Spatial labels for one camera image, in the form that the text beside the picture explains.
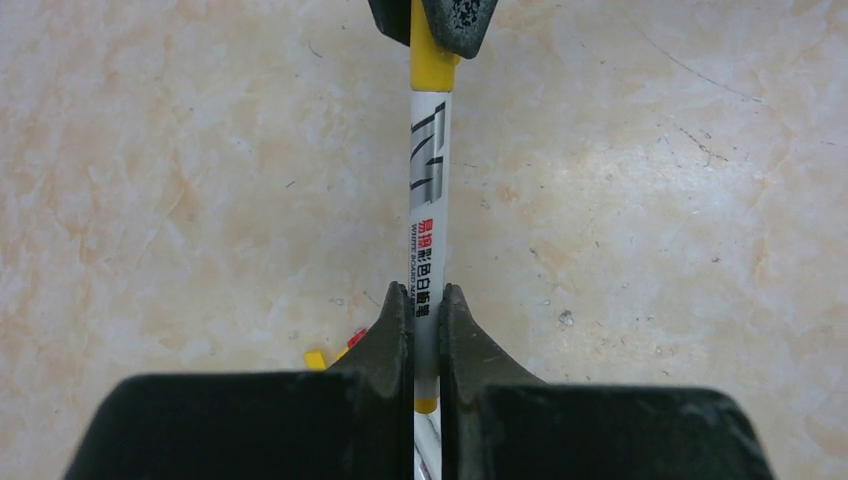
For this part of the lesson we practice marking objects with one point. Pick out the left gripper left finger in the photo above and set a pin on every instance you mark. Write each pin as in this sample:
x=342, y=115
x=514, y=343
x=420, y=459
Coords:
x=353, y=420

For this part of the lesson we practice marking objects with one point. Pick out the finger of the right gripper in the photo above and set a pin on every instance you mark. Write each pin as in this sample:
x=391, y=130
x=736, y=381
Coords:
x=459, y=26
x=392, y=18

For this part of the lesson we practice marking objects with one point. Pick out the yellow cap white marker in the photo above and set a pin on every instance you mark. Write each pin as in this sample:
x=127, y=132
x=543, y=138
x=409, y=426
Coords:
x=432, y=74

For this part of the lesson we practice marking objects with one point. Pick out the red cap white marker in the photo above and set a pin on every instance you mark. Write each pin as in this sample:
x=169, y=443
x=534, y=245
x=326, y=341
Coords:
x=356, y=337

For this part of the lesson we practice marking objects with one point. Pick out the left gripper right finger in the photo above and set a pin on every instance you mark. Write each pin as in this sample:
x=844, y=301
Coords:
x=499, y=421

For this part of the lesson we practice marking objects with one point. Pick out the orange cap white marker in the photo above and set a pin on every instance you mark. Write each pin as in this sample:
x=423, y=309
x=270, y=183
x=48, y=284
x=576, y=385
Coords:
x=315, y=359

